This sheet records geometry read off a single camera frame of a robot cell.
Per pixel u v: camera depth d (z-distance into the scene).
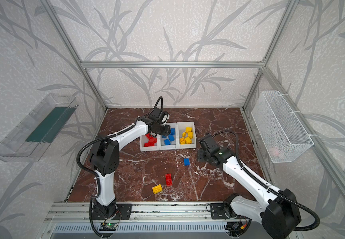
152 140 0.98
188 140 0.97
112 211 0.67
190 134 1.00
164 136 1.02
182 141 0.96
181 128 1.04
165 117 0.80
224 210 0.69
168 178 0.83
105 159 0.52
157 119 0.75
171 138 1.00
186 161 0.91
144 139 0.98
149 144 0.96
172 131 1.02
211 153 0.60
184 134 1.02
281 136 0.61
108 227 0.72
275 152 0.73
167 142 0.99
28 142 0.63
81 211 0.76
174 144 0.97
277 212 0.38
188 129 1.04
